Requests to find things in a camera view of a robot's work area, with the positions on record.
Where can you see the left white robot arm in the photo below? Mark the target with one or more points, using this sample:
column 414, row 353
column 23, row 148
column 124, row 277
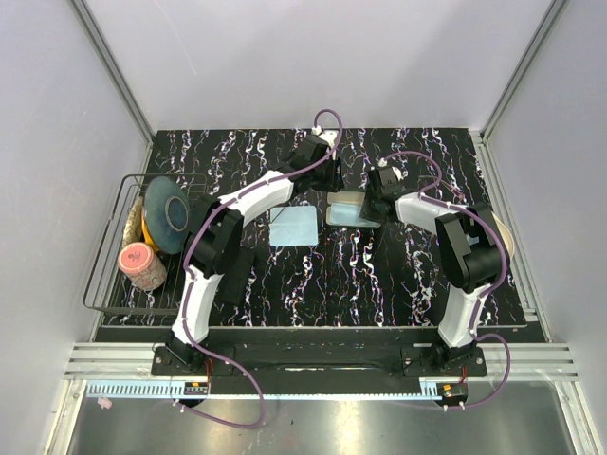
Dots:
column 216, row 229

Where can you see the blue ceramic plate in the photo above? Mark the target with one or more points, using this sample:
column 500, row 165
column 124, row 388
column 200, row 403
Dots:
column 166, row 212

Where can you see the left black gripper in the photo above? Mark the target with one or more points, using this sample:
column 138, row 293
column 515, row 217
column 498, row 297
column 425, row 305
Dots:
column 334, row 183

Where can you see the light blue cloth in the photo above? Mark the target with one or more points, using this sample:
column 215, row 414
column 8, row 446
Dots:
column 297, row 226
column 343, row 214

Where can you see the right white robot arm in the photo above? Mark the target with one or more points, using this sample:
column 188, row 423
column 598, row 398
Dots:
column 472, row 252

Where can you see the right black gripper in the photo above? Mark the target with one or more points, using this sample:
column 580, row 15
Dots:
column 367, row 213

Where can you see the red thin sunglasses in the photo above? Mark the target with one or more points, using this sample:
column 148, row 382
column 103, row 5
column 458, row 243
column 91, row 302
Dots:
column 443, row 187

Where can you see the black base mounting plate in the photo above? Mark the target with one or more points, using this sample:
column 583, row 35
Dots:
column 409, row 351

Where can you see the black glasses case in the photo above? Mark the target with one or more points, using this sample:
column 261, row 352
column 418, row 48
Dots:
column 233, row 286

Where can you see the dark green glasses case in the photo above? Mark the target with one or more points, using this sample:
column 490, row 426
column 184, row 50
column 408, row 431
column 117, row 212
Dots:
column 349, row 197

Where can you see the woven beige plate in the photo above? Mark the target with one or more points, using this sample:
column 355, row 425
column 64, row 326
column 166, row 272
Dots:
column 132, row 231

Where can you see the yellow plate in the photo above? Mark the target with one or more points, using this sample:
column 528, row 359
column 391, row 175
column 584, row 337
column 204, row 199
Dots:
column 148, row 239

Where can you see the pink patterned cup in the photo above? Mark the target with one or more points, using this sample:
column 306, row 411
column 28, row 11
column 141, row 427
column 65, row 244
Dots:
column 139, row 263

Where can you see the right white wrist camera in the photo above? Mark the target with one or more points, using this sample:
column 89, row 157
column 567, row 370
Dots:
column 388, row 174

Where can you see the black wire dish rack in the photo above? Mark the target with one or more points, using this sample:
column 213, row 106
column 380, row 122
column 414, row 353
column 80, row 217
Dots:
column 107, row 289

